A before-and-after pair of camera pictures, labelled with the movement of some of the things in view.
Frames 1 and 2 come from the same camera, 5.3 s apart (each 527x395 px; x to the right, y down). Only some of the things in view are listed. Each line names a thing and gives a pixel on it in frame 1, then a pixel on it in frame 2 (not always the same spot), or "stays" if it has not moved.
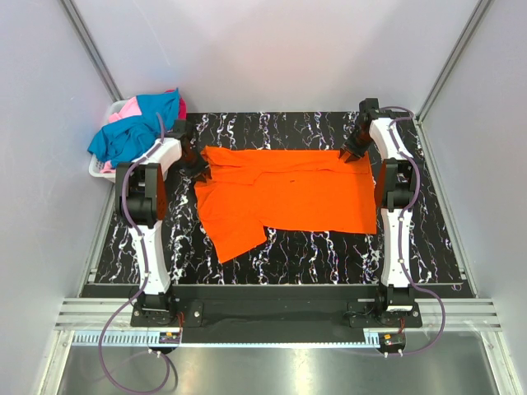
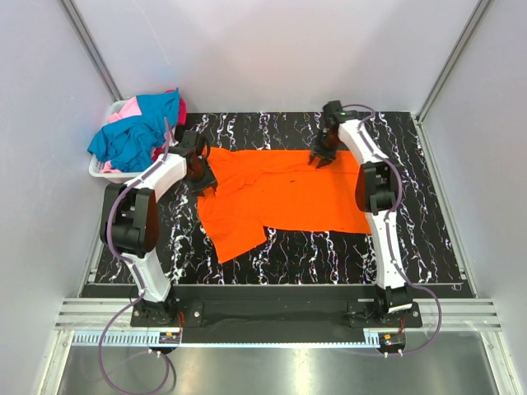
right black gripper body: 358,142 to 324,145
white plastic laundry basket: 95,165 stays
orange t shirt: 301,190 stays
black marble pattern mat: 286,257 stays
